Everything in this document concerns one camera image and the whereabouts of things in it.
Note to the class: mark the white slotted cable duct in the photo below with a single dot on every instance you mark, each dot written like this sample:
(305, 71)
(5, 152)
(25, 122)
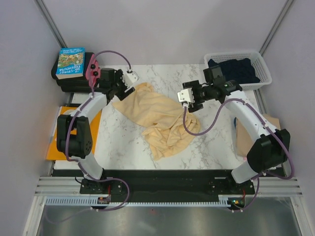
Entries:
(109, 202)

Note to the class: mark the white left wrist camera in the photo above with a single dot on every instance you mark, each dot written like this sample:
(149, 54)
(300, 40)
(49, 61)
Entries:
(129, 79)

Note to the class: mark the yellow t-shirt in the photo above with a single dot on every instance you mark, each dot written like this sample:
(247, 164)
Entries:
(162, 118)

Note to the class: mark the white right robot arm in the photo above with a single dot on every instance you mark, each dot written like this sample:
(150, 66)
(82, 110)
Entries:
(270, 144)

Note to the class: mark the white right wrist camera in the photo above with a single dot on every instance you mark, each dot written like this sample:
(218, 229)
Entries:
(186, 96)

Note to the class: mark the white plastic basket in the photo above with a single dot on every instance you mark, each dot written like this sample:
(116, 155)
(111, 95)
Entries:
(257, 61)

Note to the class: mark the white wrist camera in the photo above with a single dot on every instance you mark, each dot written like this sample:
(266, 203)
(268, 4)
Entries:
(186, 96)
(129, 79)

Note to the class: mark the blue illustrated book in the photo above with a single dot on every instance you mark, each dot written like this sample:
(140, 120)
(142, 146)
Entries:
(70, 63)

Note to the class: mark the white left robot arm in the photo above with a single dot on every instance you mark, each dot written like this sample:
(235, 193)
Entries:
(74, 136)

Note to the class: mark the navy t-shirt in basket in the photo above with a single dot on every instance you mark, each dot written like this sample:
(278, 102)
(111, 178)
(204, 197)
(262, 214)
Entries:
(241, 71)

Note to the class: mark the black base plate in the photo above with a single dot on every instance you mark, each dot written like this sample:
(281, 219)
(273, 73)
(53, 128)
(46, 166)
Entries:
(167, 186)

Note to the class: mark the folded beige t-shirt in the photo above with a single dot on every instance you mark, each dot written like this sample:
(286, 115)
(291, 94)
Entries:
(242, 141)

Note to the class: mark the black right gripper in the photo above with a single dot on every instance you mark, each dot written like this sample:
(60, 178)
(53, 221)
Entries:
(194, 84)

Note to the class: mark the pink and black case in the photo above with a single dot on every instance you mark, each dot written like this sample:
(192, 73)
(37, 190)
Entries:
(79, 84)

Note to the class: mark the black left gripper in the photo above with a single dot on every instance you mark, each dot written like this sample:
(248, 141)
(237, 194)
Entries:
(122, 95)

